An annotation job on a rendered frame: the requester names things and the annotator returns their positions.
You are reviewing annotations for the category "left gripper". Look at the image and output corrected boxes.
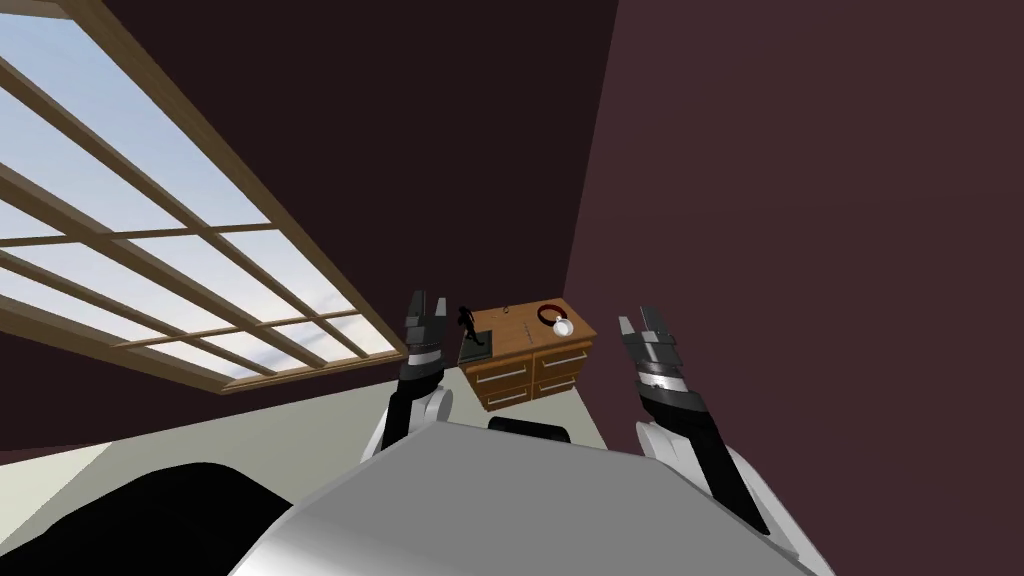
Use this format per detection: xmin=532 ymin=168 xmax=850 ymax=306
xmin=403 ymin=289 xmax=449 ymax=358

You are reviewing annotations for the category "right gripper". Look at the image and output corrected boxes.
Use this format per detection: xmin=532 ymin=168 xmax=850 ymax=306
xmin=616 ymin=305 xmax=683 ymax=369

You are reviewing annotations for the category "brown wooden drawer dresser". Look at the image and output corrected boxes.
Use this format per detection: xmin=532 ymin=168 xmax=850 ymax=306
xmin=457 ymin=298 xmax=600 ymax=413

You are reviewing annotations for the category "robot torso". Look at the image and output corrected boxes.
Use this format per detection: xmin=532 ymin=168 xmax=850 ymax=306
xmin=227 ymin=415 xmax=838 ymax=576

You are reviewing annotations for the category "wooden framed window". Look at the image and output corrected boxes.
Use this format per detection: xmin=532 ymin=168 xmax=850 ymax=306
xmin=0 ymin=0 xmax=406 ymax=396

